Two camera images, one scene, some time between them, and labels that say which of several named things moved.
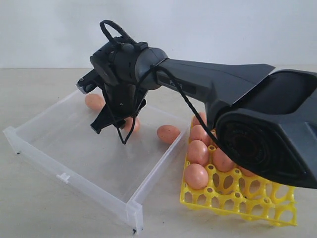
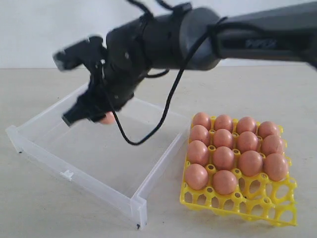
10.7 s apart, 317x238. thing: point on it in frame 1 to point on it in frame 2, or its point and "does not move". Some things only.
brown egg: (195, 121) does not move
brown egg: (128, 125) to (224, 182)
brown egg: (223, 161) does not move
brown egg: (196, 176) does not move
